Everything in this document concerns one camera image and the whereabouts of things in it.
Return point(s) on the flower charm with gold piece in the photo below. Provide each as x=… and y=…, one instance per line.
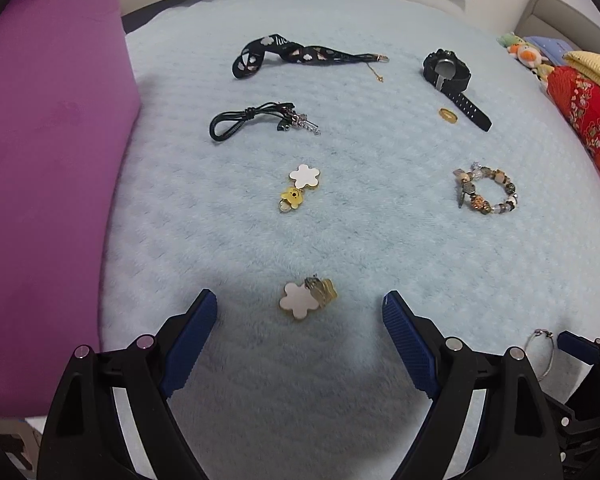
x=296, y=300

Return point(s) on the yellow plush toy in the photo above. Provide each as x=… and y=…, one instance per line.
x=545, y=74

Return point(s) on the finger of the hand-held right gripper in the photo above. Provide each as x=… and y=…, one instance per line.
x=577, y=346

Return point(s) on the green plush toy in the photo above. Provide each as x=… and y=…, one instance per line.
x=509, y=40

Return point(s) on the red floral cloth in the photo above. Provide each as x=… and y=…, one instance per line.
x=587, y=110

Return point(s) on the blue dotted cloth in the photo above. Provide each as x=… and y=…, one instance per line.
x=550, y=46

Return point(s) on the purple plastic bin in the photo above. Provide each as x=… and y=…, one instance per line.
x=45, y=160

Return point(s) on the yellow folded towel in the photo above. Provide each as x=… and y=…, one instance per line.
x=597, y=67

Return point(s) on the grey bed headboard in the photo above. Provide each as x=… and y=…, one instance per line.
x=555, y=15

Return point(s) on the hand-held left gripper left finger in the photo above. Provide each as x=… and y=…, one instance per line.
x=190, y=345

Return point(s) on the white orange duck plush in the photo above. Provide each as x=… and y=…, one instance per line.
x=527, y=55

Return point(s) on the black wrist watch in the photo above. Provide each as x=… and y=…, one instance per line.
x=455, y=77

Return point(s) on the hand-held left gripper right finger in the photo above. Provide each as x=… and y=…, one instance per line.
x=410, y=350

